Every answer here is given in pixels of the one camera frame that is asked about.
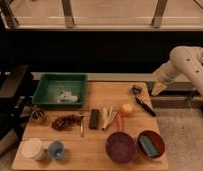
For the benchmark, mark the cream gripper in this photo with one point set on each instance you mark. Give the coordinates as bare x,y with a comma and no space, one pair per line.
158,88

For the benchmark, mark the black dish brush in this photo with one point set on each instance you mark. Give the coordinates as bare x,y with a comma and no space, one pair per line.
136,91

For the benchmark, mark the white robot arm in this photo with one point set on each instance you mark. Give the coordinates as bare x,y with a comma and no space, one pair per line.
185,60

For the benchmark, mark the red bowl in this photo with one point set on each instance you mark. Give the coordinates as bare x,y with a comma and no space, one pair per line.
156,140

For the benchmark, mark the purple bowl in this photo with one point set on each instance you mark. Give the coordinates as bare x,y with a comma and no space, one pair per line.
120,147

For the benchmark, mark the orange round fruit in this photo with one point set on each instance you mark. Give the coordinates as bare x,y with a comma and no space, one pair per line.
126,110

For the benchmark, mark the orange carrot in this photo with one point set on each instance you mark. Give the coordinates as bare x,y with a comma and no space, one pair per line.
119,122

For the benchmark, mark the teal sponge block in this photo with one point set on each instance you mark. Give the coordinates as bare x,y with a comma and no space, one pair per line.
148,146

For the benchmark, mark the black rectangular block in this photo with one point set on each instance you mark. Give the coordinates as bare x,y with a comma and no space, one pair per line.
94,119

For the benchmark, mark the metal knife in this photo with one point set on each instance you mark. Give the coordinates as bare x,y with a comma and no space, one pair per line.
81,126

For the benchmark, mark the brown pine cone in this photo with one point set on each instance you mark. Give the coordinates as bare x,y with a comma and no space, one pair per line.
63,122

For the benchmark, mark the green plastic tray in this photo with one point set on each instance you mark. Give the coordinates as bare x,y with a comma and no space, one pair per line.
51,85

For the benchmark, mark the blue glass cup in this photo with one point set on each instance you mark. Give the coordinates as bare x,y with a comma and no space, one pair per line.
56,150

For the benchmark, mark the small dark wicker ball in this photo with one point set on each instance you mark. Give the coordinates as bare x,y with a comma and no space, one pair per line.
38,115

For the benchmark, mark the white lidded cup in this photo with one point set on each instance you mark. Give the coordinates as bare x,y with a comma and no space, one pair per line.
33,149

